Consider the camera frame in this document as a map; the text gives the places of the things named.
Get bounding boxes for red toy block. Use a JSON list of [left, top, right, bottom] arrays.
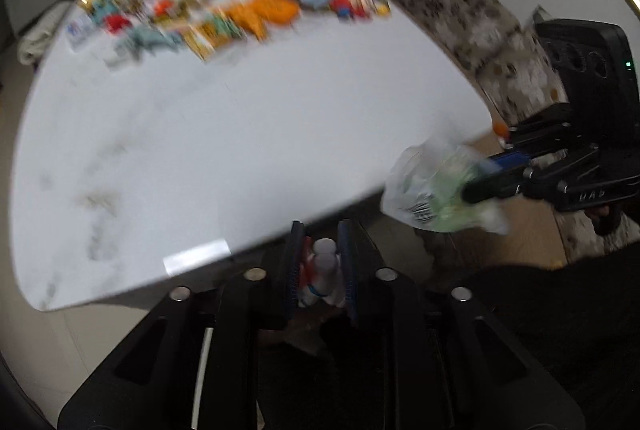
[[104, 13, 132, 34]]

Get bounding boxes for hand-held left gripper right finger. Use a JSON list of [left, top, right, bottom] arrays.
[[337, 219, 586, 430]]

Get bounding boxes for floral patterned sofa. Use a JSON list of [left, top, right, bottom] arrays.
[[350, 0, 572, 127]]

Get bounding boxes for orange dinosaur toy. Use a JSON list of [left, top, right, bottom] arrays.
[[226, 0, 302, 39]]

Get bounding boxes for teal dinosaur toy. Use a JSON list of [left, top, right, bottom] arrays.
[[124, 26, 184, 57]]

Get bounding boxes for red cartoon doll toy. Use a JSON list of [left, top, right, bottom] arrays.
[[329, 0, 377, 19]]

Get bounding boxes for clear bag of green vegetables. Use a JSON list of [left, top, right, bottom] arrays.
[[380, 137, 512, 235]]

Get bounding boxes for small white plastic bottles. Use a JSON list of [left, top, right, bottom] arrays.
[[297, 237, 347, 309]]

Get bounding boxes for white cloth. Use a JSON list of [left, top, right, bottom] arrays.
[[17, 1, 74, 64]]

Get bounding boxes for brown cardboard box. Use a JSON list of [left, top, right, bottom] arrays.
[[465, 132, 572, 269]]

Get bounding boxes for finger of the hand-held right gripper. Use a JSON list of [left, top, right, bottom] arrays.
[[479, 102, 585, 174], [461, 141, 640, 213]]

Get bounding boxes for clear packet blue print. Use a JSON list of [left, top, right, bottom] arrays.
[[66, 16, 97, 49]]

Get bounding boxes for yellow green printed packet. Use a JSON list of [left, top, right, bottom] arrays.
[[184, 16, 247, 62]]

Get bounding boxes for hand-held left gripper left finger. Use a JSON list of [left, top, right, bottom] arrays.
[[57, 220, 307, 430]]

